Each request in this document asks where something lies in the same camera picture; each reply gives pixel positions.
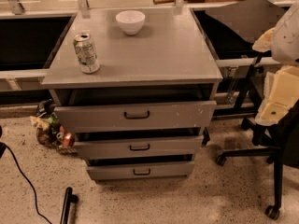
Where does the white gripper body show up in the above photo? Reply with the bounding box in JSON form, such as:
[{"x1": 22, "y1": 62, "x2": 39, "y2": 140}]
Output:
[{"x1": 255, "y1": 66, "x2": 299, "y2": 126}]

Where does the grey bottom drawer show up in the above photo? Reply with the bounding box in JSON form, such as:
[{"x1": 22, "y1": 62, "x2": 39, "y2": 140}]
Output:
[{"x1": 87, "y1": 161, "x2": 194, "y2": 180}]

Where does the grey drawer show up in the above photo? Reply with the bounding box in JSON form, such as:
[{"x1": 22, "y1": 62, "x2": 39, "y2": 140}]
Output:
[
  {"x1": 55, "y1": 101, "x2": 216, "y2": 133},
  {"x1": 75, "y1": 135, "x2": 203, "y2": 160},
  {"x1": 87, "y1": 161, "x2": 194, "y2": 180}
]

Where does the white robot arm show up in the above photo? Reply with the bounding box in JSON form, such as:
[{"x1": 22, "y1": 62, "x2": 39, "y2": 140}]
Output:
[{"x1": 252, "y1": 2, "x2": 299, "y2": 126}]

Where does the grey top drawer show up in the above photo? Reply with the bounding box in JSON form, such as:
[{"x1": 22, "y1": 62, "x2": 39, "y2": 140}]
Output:
[{"x1": 55, "y1": 101, "x2": 216, "y2": 133}]

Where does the grey middle drawer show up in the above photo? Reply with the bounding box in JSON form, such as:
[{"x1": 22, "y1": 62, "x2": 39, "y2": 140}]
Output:
[{"x1": 75, "y1": 135, "x2": 203, "y2": 160}]

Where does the grey drawer cabinet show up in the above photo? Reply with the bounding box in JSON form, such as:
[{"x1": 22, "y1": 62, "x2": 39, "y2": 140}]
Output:
[{"x1": 42, "y1": 8, "x2": 222, "y2": 168}]

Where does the black office chair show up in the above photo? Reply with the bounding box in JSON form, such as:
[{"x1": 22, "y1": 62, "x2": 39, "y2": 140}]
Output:
[{"x1": 204, "y1": 0, "x2": 299, "y2": 221}]

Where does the wooden rolling pin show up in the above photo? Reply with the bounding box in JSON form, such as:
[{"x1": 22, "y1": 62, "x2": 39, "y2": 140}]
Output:
[{"x1": 152, "y1": 0, "x2": 188, "y2": 5}]

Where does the white ceramic bowl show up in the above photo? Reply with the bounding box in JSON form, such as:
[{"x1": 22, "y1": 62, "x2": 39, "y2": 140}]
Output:
[{"x1": 116, "y1": 10, "x2": 146, "y2": 35}]

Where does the green white soda can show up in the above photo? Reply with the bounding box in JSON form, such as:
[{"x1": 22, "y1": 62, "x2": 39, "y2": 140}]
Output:
[{"x1": 73, "y1": 33, "x2": 100, "y2": 74}]

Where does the black cable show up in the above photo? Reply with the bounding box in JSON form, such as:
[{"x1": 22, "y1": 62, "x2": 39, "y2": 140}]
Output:
[{"x1": 0, "y1": 125, "x2": 53, "y2": 224}]

